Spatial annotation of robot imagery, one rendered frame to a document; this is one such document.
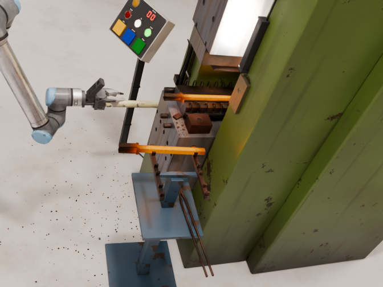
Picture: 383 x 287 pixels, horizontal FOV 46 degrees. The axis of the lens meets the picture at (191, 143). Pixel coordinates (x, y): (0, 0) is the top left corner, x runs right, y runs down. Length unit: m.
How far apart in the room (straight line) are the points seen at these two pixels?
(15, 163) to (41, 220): 0.50
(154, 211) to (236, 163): 0.47
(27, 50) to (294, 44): 2.93
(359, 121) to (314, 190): 0.49
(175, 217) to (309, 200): 0.74
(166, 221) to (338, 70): 1.05
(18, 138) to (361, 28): 2.44
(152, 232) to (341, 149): 0.97
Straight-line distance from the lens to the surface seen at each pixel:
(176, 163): 2.45
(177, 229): 2.19
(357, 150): 2.29
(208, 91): 2.53
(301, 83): 1.92
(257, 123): 1.98
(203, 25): 2.20
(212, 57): 2.19
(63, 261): 2.82
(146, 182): 2.33
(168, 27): 2.65
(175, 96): 2.37
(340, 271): 3.41
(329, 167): 2.30
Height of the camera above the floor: 2.45
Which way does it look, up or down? 42 degrees down
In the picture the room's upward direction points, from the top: 21 degrees clockwise
